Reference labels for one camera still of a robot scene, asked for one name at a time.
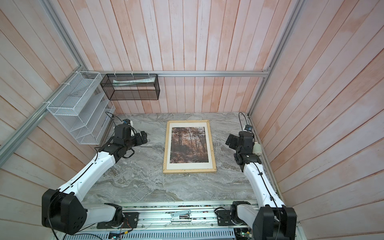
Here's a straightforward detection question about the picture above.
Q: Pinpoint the paper inside black basket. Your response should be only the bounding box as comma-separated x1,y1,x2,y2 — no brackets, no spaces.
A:
113,77,156,87

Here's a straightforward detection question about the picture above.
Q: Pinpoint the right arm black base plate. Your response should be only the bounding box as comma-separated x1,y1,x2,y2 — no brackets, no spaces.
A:
214,207,236,226

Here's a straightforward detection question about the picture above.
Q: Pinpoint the light wooden picture frame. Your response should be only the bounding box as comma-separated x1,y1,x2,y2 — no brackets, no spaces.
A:
162,119,217,174

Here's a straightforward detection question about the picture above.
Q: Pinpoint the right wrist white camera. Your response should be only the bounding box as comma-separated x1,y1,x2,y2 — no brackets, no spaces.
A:
244,125,253,133

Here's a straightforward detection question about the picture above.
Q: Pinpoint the white wire mesh shelf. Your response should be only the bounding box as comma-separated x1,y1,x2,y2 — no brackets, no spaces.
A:
47,72,115,145

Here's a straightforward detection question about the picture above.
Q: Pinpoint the white picture mat board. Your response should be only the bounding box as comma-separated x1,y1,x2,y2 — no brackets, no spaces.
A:
165,122,214,171

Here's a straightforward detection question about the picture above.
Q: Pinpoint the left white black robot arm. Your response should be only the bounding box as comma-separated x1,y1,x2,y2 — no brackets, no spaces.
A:
42,119,148,235

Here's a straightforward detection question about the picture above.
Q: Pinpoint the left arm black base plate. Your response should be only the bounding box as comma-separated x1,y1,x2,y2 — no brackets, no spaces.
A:
97,212,139,229

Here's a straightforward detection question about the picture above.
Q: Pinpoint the autumn forest photo print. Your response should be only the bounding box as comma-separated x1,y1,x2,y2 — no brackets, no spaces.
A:
170,127,209,164

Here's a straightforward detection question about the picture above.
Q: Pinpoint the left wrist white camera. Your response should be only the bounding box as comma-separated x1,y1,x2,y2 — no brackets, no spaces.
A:
123,119,133,126

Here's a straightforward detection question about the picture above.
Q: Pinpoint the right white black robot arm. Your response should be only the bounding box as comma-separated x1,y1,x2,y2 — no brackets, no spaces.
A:
226,131,297,240

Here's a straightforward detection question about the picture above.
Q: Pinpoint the wrist white camera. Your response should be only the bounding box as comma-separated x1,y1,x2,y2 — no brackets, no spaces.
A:
244,125,253,133
123,119,133,126

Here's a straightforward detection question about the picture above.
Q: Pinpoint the black wire mesh basket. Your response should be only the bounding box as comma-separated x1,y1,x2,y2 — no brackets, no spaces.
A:
101,73,160,101

